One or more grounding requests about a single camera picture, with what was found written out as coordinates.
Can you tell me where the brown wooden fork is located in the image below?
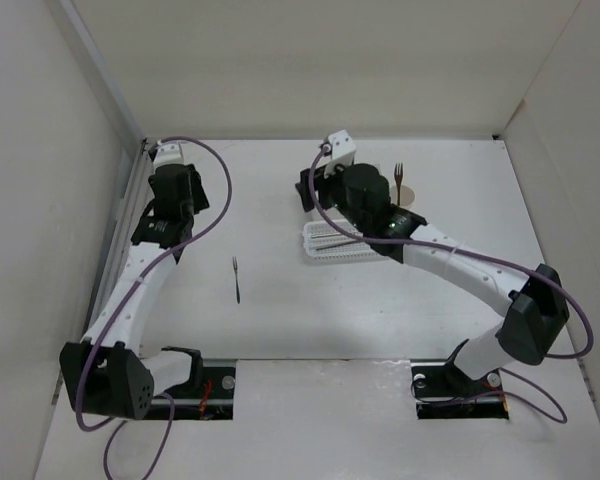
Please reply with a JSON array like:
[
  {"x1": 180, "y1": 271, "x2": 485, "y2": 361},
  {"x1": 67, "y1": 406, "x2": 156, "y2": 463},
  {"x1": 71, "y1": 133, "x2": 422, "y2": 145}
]
[{"x1": 393, "y1": 163, "x2": 404, "y2": 205}]

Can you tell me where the long black chopstick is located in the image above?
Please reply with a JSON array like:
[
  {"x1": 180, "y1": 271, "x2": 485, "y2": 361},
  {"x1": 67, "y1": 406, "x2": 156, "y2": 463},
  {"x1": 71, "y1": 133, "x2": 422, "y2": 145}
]
[{"x1": 310, "y1": 231, "x2": 357, "y2": 239}]

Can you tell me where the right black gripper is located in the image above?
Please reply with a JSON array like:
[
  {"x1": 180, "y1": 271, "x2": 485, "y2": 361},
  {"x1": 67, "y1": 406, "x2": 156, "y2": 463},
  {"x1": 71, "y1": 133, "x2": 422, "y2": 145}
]
[{"x1": 297, "y1": 158, "x2": 370, "y2": 232}]

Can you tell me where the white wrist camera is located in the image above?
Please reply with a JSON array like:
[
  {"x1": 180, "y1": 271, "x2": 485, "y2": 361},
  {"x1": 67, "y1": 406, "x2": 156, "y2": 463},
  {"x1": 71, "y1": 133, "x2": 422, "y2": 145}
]
[
  {"x1": 149, "y1": 140, "x2": 184, "y2": 170},
  {"x1": 321, "y1": 130, "x2": 356, "y2": 177}
]

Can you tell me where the small black two-prong fork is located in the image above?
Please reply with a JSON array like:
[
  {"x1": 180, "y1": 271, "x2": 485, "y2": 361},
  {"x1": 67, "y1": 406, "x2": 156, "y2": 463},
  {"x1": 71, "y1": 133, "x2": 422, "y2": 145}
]
[{"x1": 232, "y1": 256, "x2": 241, "y2": 304}]

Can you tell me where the white shallow mesh basket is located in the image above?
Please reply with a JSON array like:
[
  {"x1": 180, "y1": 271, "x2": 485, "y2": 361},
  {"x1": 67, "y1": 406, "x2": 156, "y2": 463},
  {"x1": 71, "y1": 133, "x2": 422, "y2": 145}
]
[{"x1": 302, "y1": 221, "x2": 391, "y2": 266}]

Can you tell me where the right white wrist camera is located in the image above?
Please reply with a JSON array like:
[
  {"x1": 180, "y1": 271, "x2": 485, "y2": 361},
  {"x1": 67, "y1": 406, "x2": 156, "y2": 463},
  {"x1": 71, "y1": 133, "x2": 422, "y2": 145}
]
[{"x1": 321, "y1": 130, "x2": 356, "y2": 177}]

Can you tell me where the white round cup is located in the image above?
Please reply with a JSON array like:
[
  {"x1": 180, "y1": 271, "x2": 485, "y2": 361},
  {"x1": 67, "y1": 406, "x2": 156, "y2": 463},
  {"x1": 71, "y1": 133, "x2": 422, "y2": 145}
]
[{"x1": 390, "y1": 185, "x2": 415, "y2": 209}]

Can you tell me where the aluminium frame rail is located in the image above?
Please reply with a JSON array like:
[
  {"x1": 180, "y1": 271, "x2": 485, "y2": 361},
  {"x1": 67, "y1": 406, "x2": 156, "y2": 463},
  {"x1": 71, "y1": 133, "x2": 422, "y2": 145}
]
[{"x1": 78, "y1": 141, "x2": 168, "y2": 356}]

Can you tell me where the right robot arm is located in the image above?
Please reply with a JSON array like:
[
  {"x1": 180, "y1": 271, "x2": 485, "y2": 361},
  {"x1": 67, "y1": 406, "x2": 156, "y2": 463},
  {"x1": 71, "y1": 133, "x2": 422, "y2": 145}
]
[{"x1": 296, "y1": 164, "x2": 569, "y2": 394}]

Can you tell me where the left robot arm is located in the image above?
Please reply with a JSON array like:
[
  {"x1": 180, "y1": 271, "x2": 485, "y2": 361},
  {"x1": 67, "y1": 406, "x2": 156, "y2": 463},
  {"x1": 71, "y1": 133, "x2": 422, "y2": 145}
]
[{"x1": 59, "y1": 164, "x2": 209, "y2": 420}]

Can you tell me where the silver metal chopstick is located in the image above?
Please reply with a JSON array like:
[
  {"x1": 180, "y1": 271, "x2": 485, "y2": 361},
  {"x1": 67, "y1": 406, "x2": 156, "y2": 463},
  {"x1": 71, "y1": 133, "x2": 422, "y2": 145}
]
[{"x1": 315, "y1": 240, "x2": 362, "y2": 251}]

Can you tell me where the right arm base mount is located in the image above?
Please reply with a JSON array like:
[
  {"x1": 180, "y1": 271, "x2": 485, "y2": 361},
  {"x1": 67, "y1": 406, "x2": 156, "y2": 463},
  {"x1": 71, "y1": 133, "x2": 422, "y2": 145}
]
[{"x1": 410, "y1": 360, "x2": 509, "y2": 420}]

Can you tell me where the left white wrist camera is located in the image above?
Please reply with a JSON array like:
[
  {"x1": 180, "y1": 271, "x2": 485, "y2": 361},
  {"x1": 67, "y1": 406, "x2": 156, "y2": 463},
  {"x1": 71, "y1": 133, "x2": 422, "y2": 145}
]
[{"x1": 149, "y1": 140, "x2": 184, "y2": 170}]

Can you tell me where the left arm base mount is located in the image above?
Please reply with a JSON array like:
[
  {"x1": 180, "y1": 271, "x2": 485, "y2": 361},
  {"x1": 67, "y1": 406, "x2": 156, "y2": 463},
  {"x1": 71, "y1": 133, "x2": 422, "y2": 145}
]
[{"x1": 142, "y1": 356, "x2": 237, "y2": 421}]

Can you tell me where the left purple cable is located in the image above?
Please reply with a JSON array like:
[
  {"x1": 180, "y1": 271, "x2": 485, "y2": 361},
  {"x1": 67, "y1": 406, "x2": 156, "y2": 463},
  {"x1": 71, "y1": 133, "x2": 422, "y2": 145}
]
[{"x1": 74, "y1": 137, "x2": 232, "y2": 479}]

